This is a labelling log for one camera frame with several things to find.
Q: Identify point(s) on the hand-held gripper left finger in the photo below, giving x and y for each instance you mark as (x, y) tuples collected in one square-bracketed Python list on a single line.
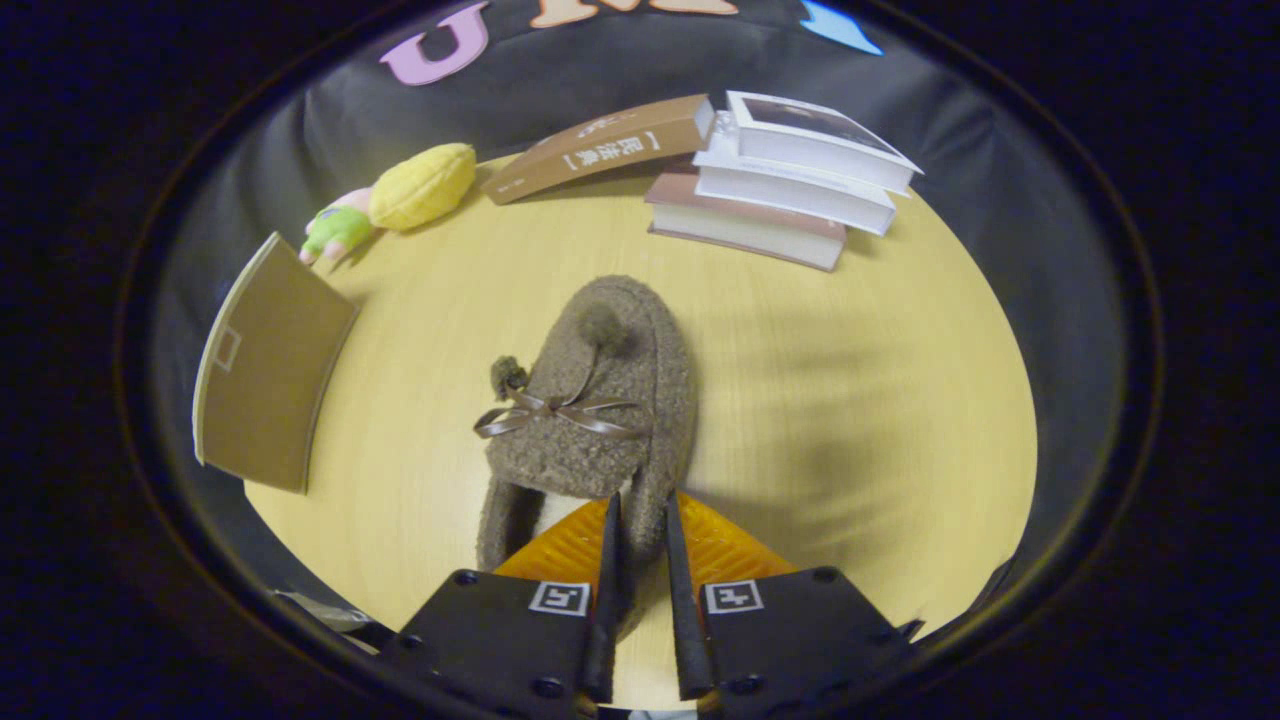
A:
[(607, 620)]

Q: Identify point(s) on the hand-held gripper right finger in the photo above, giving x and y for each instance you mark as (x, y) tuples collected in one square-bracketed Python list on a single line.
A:
[(685, 620)]

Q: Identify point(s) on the brown fuzzy shoe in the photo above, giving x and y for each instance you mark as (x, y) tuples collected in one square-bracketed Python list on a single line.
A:
[(590, 440)]

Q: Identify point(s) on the beige fabric storage box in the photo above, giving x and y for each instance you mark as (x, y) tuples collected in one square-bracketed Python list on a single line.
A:
[(270, 380)]

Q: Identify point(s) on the pinkish brown book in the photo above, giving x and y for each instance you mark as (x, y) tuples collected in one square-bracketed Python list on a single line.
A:
[(740, 230)]

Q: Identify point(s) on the plain white book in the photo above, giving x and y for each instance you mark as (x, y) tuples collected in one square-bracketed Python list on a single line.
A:
[(790, 195)]

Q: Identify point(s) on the yellow plush toy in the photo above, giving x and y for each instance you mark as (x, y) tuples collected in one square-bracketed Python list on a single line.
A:
[(425, 187)]

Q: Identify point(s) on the pink and green plush toy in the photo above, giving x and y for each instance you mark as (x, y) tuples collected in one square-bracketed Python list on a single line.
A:
[(335, 232)]

